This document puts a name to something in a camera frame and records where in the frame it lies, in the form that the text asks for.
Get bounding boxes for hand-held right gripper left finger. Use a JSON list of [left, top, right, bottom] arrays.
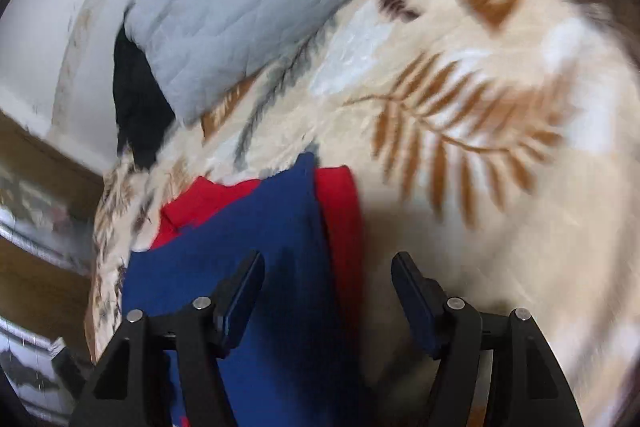
[[68, 250, 266, 427]]

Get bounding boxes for wooden door with glass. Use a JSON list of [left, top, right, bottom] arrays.
[[0, 112, 106, 423]]

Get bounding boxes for black clothing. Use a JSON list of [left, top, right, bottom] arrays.
[[112, 27, 177, 170]]

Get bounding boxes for red and blue sweater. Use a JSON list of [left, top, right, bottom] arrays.
[[121, 152, 371, 427]]

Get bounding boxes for leaf print blanket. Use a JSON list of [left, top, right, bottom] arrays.
[[85, 0, 640, 427]]

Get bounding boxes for grey quilted pillow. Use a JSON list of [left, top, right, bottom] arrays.
[[123, 0, 471, 128]]

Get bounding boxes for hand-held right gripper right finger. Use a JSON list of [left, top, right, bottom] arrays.
[[391, 251, 586, 427]]

